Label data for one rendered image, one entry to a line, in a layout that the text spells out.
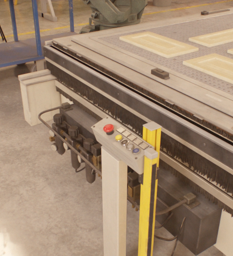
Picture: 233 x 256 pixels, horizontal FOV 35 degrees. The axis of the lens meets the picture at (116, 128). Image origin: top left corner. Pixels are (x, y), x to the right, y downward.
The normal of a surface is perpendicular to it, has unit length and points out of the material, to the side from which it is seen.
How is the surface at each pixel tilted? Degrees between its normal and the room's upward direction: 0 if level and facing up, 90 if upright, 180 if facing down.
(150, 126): 0
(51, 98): 90
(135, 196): 90
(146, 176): 90
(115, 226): 90
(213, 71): 0
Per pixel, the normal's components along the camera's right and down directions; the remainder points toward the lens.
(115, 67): 0.00, -0.87
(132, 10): 0.38, 0.45
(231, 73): -0.18, -0.79
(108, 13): -0.22, 0.48
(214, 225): 0.57, 0.40
